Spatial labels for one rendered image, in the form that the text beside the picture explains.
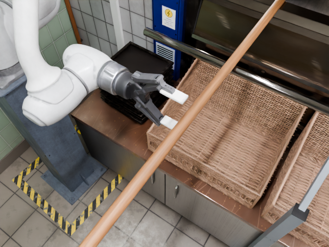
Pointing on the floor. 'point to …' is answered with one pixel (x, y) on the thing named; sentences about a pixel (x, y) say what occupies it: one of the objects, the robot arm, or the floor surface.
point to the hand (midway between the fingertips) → (180, 114)
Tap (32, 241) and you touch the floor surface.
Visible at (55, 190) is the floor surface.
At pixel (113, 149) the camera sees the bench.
